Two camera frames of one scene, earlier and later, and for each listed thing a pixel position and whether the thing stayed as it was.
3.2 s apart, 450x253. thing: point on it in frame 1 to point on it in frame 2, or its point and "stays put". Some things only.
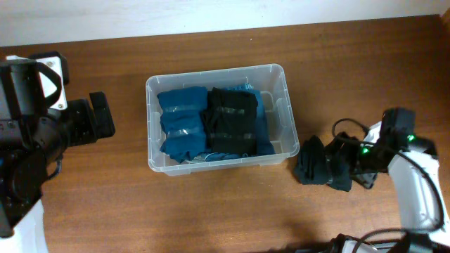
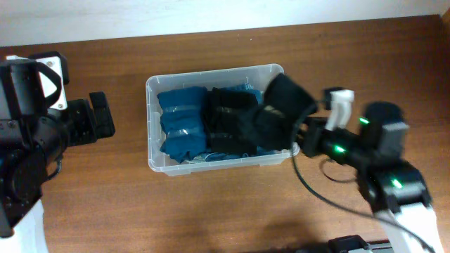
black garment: (230, 121) stays put
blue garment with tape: (183, 120) stays put
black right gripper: (366, 181) to (311, 143)
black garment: (313, 167) to (269, 126)
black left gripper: (102, 114) stays put
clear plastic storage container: (220, 118) stays put
